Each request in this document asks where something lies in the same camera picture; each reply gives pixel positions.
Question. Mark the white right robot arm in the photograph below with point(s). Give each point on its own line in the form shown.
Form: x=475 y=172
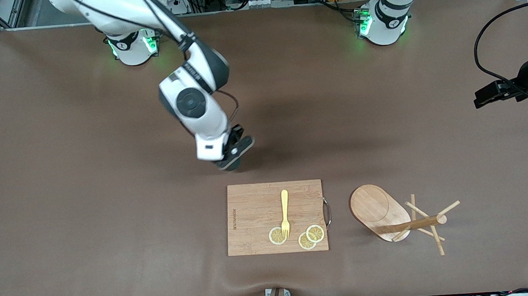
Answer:
x=195 y=101

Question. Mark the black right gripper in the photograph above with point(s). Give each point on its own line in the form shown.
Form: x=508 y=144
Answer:
x=234 y=135

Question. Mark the brown table cover mat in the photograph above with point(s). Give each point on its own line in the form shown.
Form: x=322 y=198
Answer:
x=336 y=115

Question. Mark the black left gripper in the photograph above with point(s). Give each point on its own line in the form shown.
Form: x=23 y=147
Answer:
x=514 y=88

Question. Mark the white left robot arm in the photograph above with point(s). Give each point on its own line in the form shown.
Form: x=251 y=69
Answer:
x=385 y=23

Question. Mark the wooden mug tree rack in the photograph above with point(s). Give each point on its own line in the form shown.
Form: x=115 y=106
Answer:
x=375 y=205

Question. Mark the yellow plastic fork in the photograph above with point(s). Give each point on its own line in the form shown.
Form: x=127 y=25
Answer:
x=285 y=202

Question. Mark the bamboo cutting board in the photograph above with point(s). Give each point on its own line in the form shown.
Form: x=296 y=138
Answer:
x=254 y=213

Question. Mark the lemon slice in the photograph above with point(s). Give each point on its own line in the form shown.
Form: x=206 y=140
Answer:
x=275 y=237
x=315 y=233
x=305 y=243

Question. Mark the white power strip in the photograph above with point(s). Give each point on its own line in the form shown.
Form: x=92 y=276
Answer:
x=175 y=5

